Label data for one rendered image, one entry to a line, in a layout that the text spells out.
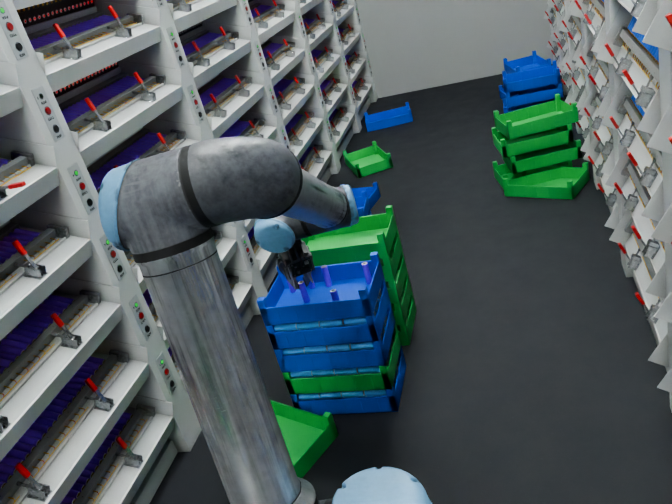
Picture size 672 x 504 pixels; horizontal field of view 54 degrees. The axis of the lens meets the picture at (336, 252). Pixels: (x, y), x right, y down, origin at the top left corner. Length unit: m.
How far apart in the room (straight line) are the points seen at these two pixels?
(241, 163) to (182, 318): 0.23
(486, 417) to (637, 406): 0.37
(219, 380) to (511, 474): 0.89
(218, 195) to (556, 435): 1.14
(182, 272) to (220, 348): 0.12
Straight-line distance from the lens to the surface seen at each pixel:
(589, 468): 1.66
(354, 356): 1.76
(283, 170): 0.91
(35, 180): 1.57
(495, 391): 1.87
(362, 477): 1.10
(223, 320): 0.94
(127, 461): 1.82
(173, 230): 0.90
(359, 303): 1.66
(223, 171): 0.86
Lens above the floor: 1.21
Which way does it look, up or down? 26 degrees down
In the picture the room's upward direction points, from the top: 16 degrees counter-clockwise
